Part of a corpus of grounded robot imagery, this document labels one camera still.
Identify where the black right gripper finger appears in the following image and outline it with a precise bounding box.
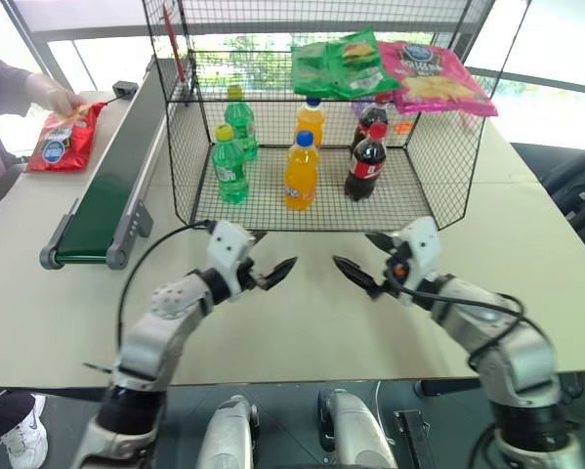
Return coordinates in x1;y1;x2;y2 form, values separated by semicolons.
332;255;384;300
364;232;397;256

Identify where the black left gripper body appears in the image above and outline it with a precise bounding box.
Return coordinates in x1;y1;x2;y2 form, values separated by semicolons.
233;258;270;295

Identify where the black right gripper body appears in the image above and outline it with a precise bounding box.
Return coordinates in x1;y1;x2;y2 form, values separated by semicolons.
373;242;412;300

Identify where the red chip bag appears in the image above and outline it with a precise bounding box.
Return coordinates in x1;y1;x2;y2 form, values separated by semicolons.
25;101;105;174

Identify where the red metal rod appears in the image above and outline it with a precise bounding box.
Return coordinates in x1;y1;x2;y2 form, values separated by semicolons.
161;5;188;83

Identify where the person's bare hand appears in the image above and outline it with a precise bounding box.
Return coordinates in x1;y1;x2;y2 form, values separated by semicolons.
41;85;87;116

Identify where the green soda bottle yellow cap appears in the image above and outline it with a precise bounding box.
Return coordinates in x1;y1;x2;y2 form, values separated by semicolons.
224;84;260;162
211;122;251;205

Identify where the orange soda bottle blue cap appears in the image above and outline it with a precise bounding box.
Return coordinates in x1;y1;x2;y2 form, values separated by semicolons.
282;129;321;212
293;96;327;149

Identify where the cola bottle red cap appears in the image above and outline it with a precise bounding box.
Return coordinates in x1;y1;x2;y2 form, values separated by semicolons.
348;94;391;158
344;121;389;203

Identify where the grey rounded robot leg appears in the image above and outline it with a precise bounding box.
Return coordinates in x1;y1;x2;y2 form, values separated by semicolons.
317;387;399;469
195;394;260;469

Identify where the black table foot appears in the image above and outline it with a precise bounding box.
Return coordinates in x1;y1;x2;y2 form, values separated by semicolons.
393;408;437;469

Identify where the pink chip bag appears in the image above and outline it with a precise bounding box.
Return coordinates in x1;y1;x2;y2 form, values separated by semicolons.
376;40;499;117

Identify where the plain green chip bag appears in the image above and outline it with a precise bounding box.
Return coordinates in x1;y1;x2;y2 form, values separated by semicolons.
290;40;346;98

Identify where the green burger print chip bag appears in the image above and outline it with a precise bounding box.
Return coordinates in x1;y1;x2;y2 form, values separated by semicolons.
322;26;405;98

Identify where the black chair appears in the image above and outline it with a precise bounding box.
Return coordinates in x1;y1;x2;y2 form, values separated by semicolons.
510;141;585;276

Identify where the white sneaker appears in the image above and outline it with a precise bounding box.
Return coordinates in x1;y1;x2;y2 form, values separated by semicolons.
0;393;50;469

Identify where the person's dark trouser leg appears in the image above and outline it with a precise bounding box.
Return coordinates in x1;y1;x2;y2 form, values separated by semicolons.
0;387;38;437

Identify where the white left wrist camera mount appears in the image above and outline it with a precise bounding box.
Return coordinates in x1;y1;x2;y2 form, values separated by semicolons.
205;220;257;297

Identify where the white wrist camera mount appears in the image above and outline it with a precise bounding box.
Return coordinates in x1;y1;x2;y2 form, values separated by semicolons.
205;220;257;297
393;216;442;308

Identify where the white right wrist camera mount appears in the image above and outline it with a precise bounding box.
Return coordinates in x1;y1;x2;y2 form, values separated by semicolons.
393;216;442;308

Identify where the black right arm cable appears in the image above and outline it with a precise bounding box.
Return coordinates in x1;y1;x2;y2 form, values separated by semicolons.
388;271;553;375

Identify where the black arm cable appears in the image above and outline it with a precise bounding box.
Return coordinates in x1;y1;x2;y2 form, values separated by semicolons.
388;271;553;375
115;219;216;356

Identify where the black wire mesh shelf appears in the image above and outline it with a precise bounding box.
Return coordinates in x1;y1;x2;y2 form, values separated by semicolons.
142;0;533;232

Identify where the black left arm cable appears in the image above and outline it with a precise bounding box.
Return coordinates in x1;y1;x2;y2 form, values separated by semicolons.
115;219;216;356

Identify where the green conveyor belt grey frame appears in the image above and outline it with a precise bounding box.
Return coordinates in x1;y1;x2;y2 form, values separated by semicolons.
39;57;196;271

